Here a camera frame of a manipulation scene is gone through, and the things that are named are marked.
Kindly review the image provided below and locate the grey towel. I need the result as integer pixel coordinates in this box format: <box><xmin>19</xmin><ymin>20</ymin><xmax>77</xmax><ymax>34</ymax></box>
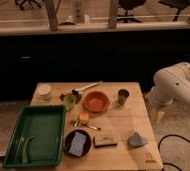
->
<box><xmin>128</xmin><ymin>132</ymin><xmax>148</xmax><ymax>148</ymax></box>

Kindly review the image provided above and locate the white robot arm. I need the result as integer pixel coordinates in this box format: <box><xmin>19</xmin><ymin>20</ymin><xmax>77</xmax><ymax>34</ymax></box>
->
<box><xmin>145</xmin><ymin>62</ymin><xmax>190</xmax><ymax>126</ymax></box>

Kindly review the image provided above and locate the red bowl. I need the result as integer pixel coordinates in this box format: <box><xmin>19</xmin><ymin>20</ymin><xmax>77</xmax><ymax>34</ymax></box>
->
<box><xmin>83</xmin><ymin>91</ymin><xmax>110</xmax><ymax>113</ymax></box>

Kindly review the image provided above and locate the dark metal cup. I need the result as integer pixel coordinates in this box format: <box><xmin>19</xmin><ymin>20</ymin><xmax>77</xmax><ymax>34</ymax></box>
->
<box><xmin>117</xmin><ymin>89</ymin><xmax>129</xmax><ymax>105</ymax></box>

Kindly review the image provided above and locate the black board eraser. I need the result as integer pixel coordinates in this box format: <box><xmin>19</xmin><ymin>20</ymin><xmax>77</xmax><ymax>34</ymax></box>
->
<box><xmin>93</xmin><ymin>135</ymin><xmax>117</xmax><ymax>148</ymax></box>

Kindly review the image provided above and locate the orange small block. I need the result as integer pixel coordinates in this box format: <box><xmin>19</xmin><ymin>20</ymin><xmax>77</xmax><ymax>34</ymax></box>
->
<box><xmin>78</xmin><ymin>112</ymin><xmax>89</xmax><ymax>124</ymax></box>

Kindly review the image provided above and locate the metal fork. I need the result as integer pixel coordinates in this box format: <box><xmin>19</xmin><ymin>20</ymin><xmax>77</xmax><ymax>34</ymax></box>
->
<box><xmin>70</xmin><ymin>120</ymin><xmax>101</xmax><ymax>131</ymax></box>

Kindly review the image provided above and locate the blue sponge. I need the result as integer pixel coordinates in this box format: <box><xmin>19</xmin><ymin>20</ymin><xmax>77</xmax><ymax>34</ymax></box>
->
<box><xmin>69</xmin><ymin>132</ymin><xmax>86</xmax><ymax>157</ymax></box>

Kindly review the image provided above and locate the green cup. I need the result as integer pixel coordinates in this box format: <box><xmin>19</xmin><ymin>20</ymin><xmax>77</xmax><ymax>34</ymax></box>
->
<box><xmin>63</xmin><ymin>93</ymin><xmax>76</xmax><ymax>111</ymax></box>

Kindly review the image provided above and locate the black round plate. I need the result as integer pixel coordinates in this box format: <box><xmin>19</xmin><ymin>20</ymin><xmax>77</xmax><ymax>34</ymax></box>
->
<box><xmin>64</xmin><ymin>129</ymin><xmax>92</xmax><ymax>158</ymax></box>

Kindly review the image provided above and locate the green plastic tray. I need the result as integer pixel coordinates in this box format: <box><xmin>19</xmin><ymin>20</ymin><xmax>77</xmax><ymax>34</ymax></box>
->
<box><xmin>3</xmin><ymin>105</ymin><xmax>65</xmax><ymax>168</ymax></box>

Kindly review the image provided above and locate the black office chair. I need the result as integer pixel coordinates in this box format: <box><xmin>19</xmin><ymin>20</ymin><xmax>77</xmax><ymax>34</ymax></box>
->
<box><xmin>117</xmin><ymin>0</ymin><xmax>146</xmax><ymax>23</ymax></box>

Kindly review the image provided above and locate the green vegetable in tray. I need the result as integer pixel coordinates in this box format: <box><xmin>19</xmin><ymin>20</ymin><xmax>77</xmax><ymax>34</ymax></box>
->
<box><xmin>21</xmin><ymin>136</ymin><xmax>35</xmax><ymax>164</ymax></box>

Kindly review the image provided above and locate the black cable on floor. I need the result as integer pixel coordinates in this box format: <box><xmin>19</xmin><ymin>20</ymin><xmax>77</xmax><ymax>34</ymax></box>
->
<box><xmin>157</xmin><ymin>133</ymin><xmax>190</xmax><ymax>171</ymax></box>

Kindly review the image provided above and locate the white handled brush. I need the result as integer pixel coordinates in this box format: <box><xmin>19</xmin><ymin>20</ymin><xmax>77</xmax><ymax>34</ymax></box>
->
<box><xmin>71</xmin><ymin>81</ymin><xmax>102</xmax><ymax>94</ymax></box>

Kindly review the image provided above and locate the wooden post right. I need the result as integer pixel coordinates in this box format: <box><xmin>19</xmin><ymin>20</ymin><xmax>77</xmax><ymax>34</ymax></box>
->
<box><xmin>108</xmin><ymin>0</ymin><xmax>119</xmax><ymax>29</ymax></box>

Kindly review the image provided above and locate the wooden post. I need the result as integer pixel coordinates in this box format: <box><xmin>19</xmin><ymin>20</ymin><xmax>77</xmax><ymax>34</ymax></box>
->
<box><xmin>44</xmin><ymin>0</ymin><xmax>58</xmax><ymax>31</ymax></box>
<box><xmin>108</xmin><ymin>0</ymin><xmax>119</xmax><ymax>29</ymax></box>

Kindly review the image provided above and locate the wooden post left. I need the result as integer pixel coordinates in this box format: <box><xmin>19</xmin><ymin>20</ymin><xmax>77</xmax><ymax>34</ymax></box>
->
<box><xmin>44</xmin><ymin>0</ymin><xmax>58</xmax><ymax>31</ymax></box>

